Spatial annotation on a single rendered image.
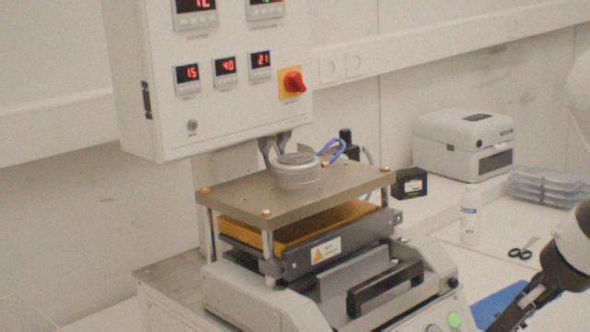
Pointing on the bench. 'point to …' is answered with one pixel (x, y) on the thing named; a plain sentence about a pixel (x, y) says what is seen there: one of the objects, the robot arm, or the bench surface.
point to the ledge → (444, 201)
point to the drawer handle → (358, 294)
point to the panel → (441, 315)
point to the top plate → (294, 188)
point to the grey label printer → (464, 144)
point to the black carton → (409, 183)
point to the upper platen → (324, 219)
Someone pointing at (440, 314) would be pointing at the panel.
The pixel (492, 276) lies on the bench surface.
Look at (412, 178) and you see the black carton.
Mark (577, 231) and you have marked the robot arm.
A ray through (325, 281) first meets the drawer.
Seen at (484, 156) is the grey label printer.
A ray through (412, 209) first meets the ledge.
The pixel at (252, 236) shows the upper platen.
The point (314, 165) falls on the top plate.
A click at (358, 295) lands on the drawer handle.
